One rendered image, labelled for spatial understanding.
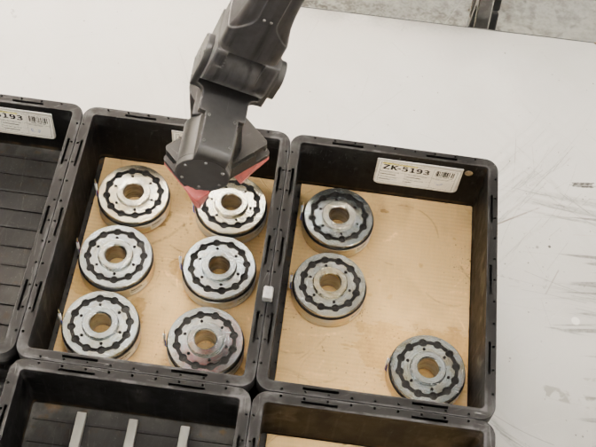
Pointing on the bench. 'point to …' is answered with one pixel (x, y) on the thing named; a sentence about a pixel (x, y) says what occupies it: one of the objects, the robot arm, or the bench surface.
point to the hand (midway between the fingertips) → (216, 188)
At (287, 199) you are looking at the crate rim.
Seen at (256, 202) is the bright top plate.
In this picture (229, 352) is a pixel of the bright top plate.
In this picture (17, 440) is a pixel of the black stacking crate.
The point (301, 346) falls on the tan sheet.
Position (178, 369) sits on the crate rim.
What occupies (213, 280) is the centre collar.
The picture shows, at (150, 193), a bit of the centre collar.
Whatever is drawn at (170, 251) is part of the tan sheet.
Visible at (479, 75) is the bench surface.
